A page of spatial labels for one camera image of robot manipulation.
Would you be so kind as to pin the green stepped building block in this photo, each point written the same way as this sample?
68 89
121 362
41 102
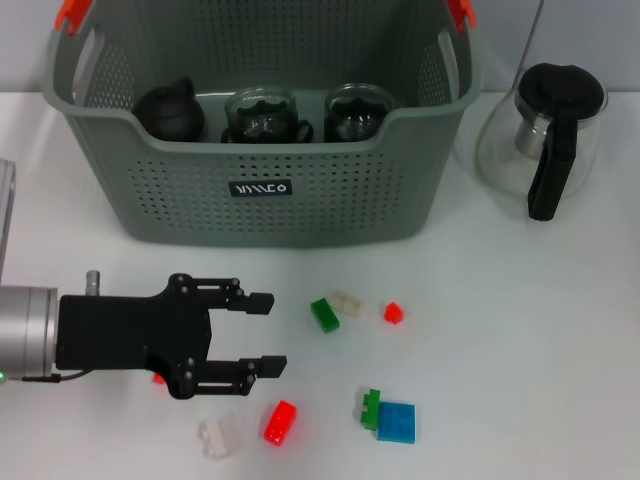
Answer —
371 412

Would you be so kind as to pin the silver plug on left gripper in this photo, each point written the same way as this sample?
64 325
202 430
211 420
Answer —
93 282

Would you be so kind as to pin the white and silver left robot arm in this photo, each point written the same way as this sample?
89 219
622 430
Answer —
25 332

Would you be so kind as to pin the blue square building block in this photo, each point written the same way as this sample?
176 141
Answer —
396 422

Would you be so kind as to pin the translucent white building block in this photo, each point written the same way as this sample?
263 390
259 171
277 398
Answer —
347 302

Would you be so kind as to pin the grey perforated storage bin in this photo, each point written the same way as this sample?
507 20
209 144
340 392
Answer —
200 210

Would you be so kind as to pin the glass pitcher with black lid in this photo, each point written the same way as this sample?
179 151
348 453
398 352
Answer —
560 87

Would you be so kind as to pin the bright red rectangular building block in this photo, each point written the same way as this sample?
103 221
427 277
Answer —
280 422

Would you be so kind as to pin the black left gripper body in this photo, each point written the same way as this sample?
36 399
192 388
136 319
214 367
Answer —
130 332

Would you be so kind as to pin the green rectangular building block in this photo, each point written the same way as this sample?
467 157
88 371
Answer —
325 316

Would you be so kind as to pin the small red building block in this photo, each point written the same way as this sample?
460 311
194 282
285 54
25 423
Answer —
159 379
393 313

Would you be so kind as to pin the small black clay teapot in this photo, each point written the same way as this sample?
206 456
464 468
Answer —
170 115

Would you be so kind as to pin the glass teacup with black base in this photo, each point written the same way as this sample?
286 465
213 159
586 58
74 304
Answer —
357 95
260 97
332 136
305 131

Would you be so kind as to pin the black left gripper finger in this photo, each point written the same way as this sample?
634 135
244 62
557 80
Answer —
270 366
260 304

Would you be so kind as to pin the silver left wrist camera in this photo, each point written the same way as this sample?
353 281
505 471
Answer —
6 210

